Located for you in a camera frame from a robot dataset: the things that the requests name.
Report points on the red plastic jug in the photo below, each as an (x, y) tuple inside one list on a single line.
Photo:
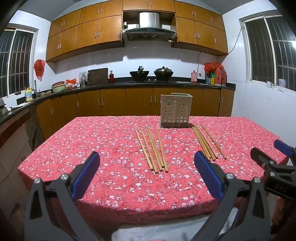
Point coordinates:
[(218, 77), (224, 78)]

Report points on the black pot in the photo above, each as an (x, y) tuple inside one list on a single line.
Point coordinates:
[(1, 103)]

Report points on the orange plastic bag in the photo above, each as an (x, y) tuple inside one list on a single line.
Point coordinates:
[(71, 81)]

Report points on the metal faucet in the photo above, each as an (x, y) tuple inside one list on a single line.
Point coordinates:
[(35, 88)]

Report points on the hanging red plastic bag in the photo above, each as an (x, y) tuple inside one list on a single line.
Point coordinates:
[(39, 67)]

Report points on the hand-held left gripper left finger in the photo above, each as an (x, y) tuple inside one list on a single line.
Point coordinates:
[(85, 176)]

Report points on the blue and yellow box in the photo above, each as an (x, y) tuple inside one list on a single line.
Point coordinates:
[(210, 81)]

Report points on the green basin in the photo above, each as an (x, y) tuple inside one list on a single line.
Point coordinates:
[(57, 88)]

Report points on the white plastic container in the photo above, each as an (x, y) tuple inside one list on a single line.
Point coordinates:
[(282, 83)]

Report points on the red bottle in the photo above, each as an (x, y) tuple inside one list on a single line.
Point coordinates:
[(111, 77)]

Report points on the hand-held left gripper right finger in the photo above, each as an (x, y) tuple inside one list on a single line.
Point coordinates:
[(208, 176)]

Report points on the black kitchen countertop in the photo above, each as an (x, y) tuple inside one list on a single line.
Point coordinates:
[(104, 85)]

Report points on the dark cloth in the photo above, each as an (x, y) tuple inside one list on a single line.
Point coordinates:
[(34, 134)]

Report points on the wooden base cabinets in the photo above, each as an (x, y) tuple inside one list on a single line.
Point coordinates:
[(113, 102)]

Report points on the steel range hood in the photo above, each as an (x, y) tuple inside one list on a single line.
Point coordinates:
[(148, 30)]

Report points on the black wok with lid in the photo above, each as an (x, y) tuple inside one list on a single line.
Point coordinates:
[(163, 73)]

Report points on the gas stove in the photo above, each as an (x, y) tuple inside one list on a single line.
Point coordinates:
[(152, 81)]

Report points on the red floral tablecloth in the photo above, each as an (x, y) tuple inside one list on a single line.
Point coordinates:
[(115, 162)]

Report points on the dark wooden cutting board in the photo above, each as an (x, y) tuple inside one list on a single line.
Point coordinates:
[(98, 76)]

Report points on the clear plastic bag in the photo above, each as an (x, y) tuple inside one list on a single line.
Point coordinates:
[(83, 77)]

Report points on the green bottle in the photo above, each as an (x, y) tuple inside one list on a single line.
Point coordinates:
[(212, 74)]

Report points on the pink bottle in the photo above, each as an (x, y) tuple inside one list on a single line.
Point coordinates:
[(194, 78)]

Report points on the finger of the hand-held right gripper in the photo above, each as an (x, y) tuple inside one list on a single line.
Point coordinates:
[(283, 146), (259, 155)]

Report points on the small wooden wall cabinet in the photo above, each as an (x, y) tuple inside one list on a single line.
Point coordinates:
[(148, 4)]

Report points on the barred window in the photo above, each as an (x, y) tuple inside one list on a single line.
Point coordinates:
[(261, 53), (20, 58)]

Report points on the white cup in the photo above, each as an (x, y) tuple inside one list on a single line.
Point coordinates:
[(269, 84)]

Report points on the black wok with ladle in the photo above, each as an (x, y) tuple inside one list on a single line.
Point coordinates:
[(138, 74)]

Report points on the white rag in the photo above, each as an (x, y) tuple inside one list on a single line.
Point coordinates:
[(20, 105)]

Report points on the beige perforated utensil holder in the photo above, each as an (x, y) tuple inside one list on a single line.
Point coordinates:
[(175, 111)]

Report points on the yellow detergent bottle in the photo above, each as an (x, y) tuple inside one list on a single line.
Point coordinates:
[(29, 96)]

